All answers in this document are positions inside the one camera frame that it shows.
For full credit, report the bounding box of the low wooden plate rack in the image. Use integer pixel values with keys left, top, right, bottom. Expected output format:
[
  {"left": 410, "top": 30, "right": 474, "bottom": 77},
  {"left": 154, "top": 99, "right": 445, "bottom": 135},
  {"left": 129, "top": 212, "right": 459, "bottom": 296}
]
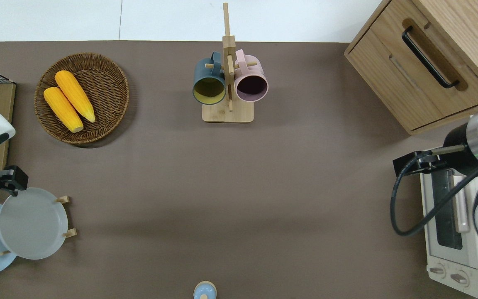
[{"left": 0, "top": 195, "right": 77, "bottom": 256}]

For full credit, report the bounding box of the wooden drawer cabinet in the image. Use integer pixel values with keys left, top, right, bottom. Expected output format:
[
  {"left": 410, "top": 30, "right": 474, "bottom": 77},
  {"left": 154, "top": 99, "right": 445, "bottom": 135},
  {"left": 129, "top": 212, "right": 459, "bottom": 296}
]
[{"left": 344, "top": 0, "right": 478, "bottom": 136}]

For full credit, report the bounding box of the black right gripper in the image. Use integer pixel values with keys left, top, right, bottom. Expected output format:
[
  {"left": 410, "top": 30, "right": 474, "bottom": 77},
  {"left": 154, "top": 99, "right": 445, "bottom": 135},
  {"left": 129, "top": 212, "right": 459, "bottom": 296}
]
[{"left": 393, "top": 123, "right": 478, "bottom": 178}]

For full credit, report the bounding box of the brown wicker basket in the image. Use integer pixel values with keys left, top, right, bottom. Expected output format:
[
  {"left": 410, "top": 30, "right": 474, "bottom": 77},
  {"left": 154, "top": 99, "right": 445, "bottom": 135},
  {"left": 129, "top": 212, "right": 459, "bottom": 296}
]
[{"left": 34, "top": 52, "right": 130, "bottom": 145}]

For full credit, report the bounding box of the wooden mug tree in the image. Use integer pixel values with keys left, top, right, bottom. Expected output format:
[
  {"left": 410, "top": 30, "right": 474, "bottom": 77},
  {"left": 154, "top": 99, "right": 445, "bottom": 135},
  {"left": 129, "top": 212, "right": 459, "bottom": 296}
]
[{"left": 202, "top": 2, "right": 258, "bottom": 123}]

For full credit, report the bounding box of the pink mug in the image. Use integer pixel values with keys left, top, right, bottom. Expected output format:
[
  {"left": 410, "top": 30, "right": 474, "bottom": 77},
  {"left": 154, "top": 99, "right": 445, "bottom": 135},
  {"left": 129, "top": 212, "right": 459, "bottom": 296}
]
[{"left": 234, "top": 49, "right": 269, "bottom": 103}]

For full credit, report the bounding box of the dark teal mug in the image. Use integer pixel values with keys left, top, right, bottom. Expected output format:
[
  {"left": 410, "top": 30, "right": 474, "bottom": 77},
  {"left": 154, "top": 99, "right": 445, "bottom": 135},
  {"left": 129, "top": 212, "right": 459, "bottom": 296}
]
[{"left": 192, "top": 51, "right": 227, "bottom": 105}]

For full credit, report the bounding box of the yellow corn cob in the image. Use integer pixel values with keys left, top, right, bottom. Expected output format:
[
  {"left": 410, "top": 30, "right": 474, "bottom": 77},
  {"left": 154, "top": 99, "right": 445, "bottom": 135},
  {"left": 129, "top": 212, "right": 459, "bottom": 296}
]
[
  {"left": 54, "top": 70, "right": 96, "bottom": 123},
  {"left": 43, "top": 86, "right": 84, "bottom": 133}
]

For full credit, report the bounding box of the gray plate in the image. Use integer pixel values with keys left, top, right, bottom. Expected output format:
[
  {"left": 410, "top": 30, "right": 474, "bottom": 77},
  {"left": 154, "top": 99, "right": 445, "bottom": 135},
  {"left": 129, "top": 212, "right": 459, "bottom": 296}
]
[{"left": 0, "top": 187, "right": 68, "bottom": 260}]

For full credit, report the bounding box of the blue lidded jar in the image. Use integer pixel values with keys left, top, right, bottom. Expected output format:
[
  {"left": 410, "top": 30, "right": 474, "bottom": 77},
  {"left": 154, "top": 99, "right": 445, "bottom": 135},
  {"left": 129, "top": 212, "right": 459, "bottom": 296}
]
[{"left": 193, "top": 281, "right": 217, "bottom": 299}]

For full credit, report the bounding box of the black cabinet handle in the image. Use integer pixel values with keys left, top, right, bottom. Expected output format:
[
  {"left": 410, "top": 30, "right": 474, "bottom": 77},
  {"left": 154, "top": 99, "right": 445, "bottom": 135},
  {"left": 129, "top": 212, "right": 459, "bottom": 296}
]
[{"left": 402, "top": 26, "right": 460, "bottom": 89}]

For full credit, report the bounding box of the black cable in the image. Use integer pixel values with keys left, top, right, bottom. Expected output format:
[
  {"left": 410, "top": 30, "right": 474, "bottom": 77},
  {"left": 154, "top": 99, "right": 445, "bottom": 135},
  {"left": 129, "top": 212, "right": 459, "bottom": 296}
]
[{"left": 390, "top": 150, "right": 478, "bottom": 237}]

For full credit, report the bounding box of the cream toaster oven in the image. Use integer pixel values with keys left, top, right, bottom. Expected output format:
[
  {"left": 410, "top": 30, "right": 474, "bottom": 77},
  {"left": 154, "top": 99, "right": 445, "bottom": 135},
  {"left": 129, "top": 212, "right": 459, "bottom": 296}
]
[{"left": 419, "top": 168, "right": 478, "bottom": 299}]

